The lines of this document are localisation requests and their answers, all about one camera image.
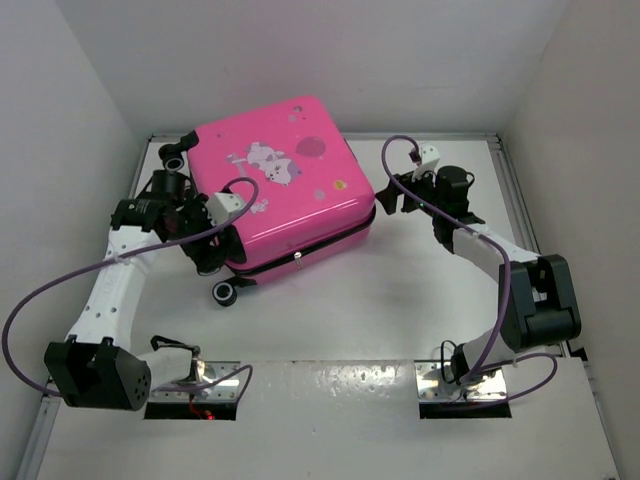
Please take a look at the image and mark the pink hard-shell suitcase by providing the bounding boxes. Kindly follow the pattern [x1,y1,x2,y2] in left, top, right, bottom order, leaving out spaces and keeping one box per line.
[158,96,376,306]

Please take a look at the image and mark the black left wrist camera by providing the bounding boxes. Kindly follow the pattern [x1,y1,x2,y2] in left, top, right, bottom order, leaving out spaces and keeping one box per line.
[150,170,189,201]

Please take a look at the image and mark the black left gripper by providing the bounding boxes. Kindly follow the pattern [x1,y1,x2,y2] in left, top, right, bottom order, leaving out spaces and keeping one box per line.
[167,193,236,271]

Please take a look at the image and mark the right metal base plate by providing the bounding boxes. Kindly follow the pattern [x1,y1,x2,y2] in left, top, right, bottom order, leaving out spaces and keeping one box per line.
[414,360,507,404]

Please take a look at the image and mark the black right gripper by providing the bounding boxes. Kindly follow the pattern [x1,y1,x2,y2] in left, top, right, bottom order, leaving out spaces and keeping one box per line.
[376,163,444,219]

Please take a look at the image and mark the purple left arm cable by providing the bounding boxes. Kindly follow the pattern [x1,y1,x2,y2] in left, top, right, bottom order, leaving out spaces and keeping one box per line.
[2,177,260,399]

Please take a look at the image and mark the metal base plate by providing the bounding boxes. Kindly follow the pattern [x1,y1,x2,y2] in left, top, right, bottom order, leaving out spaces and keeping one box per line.
[150,360,240,403]
[414,360,507,404]

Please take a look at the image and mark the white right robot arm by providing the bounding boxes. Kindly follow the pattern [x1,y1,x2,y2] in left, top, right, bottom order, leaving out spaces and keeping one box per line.
[376,166,581,385]

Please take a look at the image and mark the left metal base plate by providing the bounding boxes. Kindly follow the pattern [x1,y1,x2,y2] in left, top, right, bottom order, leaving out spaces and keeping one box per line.
[150,360,240,403]

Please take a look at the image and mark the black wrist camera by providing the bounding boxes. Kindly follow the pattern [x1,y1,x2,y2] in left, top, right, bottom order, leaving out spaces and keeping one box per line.
[150,170,189,201]
[435,165,475,217]

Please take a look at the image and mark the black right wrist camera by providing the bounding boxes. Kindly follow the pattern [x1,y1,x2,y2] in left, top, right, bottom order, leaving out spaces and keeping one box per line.
[435,165,475,217]

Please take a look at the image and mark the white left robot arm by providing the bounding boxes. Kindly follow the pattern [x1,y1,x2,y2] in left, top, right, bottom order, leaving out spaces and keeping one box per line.
[44,190,249,411]

